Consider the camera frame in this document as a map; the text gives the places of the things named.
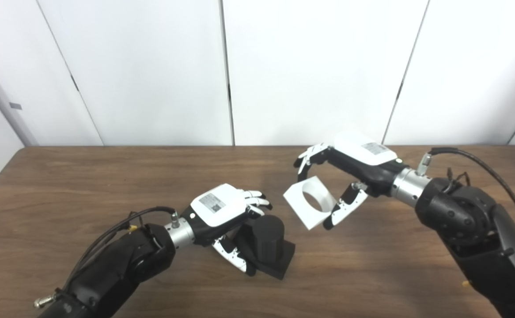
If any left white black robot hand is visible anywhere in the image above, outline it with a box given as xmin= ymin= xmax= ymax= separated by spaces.
xmin=181 ymin=183 xmax=273 ymax=277

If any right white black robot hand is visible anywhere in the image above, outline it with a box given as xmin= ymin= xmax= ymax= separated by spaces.
xmin=294 ymin=131 xmax=409 ymax=231

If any black peg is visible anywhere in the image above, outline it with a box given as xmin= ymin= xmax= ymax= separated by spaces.
xmin=233 ymin=215 xmax=296 ymax=281

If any white square piece with hole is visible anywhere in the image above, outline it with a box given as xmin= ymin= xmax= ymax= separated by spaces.
xmin=283 ymin=176 xmax=340 ymax=231

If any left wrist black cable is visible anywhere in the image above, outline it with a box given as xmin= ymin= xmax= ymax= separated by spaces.
xmin=34 ymin=206 xmax=181 ymax=309

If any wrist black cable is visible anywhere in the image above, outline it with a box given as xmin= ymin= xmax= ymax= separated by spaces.
xmin=34 ymin=206 xmax=181 ymax=309
xmin=418 ymin=147 xmax=515 ymax=257

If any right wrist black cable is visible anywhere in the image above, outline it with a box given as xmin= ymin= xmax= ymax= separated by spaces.
xmin=418 ymin=147 xmax=515 ymax=257

